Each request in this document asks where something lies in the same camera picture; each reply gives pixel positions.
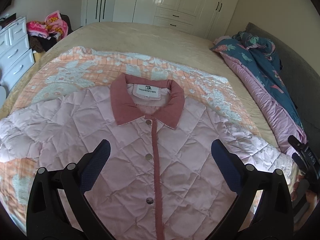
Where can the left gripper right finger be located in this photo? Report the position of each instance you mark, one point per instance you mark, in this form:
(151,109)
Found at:
(273,218)

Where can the white drawer chest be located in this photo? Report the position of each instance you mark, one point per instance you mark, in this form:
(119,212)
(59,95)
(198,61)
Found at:
(16,55)

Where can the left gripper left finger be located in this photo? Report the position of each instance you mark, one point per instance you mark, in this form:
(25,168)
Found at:
(46,217)

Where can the beige bed cover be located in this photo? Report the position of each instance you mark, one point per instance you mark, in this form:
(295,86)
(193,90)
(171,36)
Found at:
(161,42)

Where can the white bedroom door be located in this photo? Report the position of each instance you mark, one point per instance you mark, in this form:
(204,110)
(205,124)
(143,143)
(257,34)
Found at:
(94,11)

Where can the blue floral pink quilt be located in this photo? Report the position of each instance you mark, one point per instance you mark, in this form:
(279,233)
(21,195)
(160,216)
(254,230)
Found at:
(256,63)

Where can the orange white checkered blanket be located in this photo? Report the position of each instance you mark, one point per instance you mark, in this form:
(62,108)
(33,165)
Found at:
(81,68)

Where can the dark clothes pile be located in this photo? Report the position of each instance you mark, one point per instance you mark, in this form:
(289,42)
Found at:
(41,44)

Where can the person's right hand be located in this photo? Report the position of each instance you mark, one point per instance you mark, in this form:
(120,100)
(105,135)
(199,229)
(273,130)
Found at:
(311,197)

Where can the pink quilted jacket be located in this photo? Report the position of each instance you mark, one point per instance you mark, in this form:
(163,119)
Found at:
(160,181)

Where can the dark grey headboard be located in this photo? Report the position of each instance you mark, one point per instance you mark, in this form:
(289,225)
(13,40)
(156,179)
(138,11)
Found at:
(302,83)

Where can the white rounded cabinet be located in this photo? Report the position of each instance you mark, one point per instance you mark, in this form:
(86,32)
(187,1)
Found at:
(3,96)

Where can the white wardrobe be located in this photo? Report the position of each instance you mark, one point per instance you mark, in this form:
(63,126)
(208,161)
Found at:
(207,19)

